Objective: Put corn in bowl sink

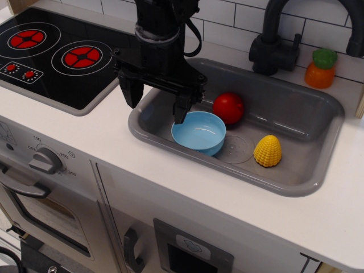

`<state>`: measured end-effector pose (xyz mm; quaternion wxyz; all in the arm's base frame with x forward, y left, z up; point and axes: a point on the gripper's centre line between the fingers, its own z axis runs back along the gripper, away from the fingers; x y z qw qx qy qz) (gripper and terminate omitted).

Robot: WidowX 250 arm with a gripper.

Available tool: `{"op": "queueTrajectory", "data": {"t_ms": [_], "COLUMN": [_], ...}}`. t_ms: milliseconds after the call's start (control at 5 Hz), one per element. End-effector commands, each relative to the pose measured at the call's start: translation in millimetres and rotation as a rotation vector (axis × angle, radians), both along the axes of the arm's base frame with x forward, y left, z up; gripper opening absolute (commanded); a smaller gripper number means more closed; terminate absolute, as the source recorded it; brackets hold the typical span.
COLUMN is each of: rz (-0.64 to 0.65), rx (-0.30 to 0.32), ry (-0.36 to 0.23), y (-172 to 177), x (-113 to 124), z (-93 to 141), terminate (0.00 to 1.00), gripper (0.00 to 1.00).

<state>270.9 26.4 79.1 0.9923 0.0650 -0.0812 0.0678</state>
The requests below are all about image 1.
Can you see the grey oven door handle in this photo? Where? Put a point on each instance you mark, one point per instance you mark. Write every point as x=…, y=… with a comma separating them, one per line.
x=34, y=191

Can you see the orange toy carrot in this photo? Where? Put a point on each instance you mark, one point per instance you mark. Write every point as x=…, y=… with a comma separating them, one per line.
x=321, y=71

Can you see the grey sink basin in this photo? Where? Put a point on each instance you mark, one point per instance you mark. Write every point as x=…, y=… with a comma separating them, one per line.
x=305, y=121

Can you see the dark grey faucet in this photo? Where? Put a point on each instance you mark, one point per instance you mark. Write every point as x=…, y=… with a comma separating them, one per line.
x=268, y=54

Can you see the grey dishwasher panel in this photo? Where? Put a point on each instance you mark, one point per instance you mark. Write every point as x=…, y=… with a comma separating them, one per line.
x=182, y=252

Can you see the black toy stovetop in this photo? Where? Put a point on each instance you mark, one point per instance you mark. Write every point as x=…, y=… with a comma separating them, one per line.
x=60, y=61

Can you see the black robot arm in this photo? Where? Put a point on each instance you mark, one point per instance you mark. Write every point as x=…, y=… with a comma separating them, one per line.
x=164, y=21

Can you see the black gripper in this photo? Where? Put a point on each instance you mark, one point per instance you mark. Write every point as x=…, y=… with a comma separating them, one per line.
x=162, y=66

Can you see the red toy tomato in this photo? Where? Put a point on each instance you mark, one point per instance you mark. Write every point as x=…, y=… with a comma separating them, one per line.
x=229, y=107

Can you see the yellow toy corn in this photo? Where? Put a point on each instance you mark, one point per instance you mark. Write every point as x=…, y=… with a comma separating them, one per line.
x=268, y=152

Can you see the light blue bowl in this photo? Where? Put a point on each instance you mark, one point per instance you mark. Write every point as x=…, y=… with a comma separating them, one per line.
x=201, y=131

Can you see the grey oven knob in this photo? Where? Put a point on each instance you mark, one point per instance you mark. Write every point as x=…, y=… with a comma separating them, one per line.
x=46, y=161

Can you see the grey cabinet door handle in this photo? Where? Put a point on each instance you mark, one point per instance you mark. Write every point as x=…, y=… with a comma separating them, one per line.
x=135, y=264

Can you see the toy oven door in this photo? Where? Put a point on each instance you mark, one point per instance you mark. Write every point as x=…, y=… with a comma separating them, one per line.
x=68, y=222

